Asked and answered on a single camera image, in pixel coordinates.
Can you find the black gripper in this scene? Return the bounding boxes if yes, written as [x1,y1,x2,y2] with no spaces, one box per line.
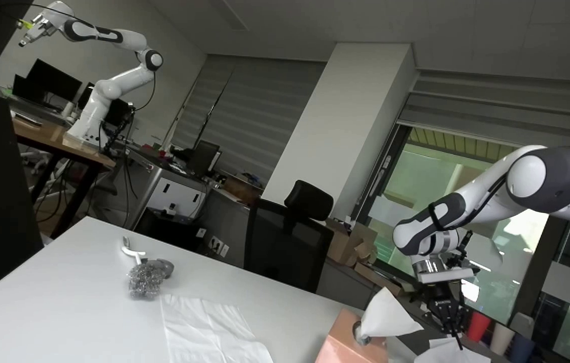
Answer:
[411,256,478,353]

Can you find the pink tissue box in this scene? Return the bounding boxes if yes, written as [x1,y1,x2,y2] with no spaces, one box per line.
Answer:
[315,307,393,363]

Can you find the brown cardboard box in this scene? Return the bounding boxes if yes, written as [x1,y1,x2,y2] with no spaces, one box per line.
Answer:
[326,223,380,278]

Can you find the red cup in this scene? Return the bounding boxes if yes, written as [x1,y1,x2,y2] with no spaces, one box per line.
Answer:
[468,311,495,345]

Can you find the black laptop screen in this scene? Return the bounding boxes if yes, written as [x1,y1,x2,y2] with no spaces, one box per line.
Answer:
[12,57,84,104]

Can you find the white cup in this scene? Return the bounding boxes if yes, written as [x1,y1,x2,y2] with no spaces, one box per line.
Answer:
[489,323,516,357]

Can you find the blue cup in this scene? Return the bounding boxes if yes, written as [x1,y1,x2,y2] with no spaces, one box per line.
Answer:
[505,332,536,363]

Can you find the wooden desk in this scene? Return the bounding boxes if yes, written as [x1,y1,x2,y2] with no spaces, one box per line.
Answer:
[11,108,119,238]

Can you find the black office chair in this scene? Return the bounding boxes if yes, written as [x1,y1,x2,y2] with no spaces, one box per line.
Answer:
[242,180,337,294]

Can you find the grey metal cabinet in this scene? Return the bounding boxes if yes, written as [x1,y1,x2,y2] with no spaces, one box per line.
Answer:
[93,160,209,233]

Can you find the small black monitor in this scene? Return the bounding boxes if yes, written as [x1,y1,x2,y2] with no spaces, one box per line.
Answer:
[186,140,224,177]

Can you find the grey roller shutter housing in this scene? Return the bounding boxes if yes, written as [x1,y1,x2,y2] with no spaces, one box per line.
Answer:
[394,68,570,160]

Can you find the grey window blinds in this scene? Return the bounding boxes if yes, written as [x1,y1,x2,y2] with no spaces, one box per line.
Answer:
[171,54,329,190]

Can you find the small white plastic piece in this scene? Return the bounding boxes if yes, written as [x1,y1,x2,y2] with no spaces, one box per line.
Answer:
[119,236,150,267]

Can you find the clear white plastic bag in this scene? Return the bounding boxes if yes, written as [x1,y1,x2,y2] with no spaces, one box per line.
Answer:
[158,293,276,363]

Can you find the white power outlet strip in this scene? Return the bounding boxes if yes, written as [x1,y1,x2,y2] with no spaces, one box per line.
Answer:
[205,233,231,261]

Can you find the grey crumpled mesh ball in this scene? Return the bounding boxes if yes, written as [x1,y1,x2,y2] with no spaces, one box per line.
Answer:
[127,257,178,303]

